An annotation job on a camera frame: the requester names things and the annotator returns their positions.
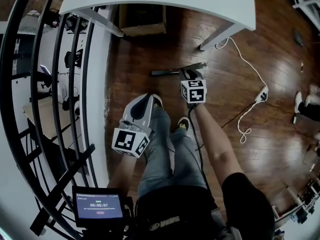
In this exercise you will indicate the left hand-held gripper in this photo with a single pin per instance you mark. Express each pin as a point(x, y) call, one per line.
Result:
point(130, 141)

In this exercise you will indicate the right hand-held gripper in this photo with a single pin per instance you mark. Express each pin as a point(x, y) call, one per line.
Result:
point(195, 92)

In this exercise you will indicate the person's left forearm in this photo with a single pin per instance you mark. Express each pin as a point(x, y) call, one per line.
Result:
point(122, 169)

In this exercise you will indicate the person's right forearm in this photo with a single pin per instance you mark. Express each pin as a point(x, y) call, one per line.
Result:
point(215, 144)

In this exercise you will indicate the person's left shoe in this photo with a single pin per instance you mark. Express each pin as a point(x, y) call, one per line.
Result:
point(158, 101)

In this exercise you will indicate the person's shoe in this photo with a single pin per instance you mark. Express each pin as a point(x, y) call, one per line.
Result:
point(183, 124)
point(312, 99)
point(158, 101)
point(298, 101)

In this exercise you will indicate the person's left leg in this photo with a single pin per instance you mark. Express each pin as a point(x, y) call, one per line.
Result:
point(157, 139)

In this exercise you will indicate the person's leg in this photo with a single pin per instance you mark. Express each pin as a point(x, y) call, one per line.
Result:
point(157, 139)
point(310, 112)
point(186, 159)

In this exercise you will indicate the person's right shoe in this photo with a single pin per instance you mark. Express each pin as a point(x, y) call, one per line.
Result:
point(183, 124)

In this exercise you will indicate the brown cardboard box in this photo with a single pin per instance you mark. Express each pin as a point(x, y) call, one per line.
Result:
point(143, 31)

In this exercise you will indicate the person's right leg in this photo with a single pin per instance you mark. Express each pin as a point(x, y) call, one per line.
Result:
point(186, 159)

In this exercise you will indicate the white power strip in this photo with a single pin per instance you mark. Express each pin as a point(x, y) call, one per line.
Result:
point(262, 94)

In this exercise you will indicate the black metal railing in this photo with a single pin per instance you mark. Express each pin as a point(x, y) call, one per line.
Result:
point(75, 170)

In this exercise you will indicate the black office chair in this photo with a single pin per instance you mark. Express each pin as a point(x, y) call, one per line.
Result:
point(45, 79)
point(72, 59)

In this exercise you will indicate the light wooden desk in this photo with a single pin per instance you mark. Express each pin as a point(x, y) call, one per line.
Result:
point(47, 114)

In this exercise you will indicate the black chest-mounted monitor screen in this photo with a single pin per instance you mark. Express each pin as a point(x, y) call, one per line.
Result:
point(98, 206)

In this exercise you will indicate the person's black shirt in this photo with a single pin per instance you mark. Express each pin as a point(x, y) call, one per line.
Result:
point(240, 204)

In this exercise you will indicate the white shelf unit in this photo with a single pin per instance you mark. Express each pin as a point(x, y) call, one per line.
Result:
point(307, 2)

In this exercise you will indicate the white low rack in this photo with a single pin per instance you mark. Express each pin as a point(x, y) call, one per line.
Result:
point(295, 204)

